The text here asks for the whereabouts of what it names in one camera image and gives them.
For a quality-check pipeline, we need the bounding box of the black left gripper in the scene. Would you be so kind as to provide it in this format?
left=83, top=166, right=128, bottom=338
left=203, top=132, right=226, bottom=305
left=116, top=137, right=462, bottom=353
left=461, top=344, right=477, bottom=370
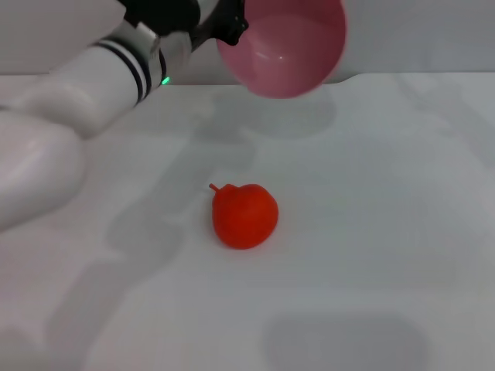
left=191, top=0, right=249, bottom=51

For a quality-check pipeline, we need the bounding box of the pink plastic bowl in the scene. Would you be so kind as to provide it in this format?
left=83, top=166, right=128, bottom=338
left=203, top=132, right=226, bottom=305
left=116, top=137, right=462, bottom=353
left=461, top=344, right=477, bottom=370
left=215, top=0, right=348, bottom=99

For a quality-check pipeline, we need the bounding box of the orange toy fruit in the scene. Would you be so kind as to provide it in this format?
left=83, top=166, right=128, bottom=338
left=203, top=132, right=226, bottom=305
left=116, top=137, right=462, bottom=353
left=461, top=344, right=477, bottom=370
left=209, top=182, right=280, bottom=250

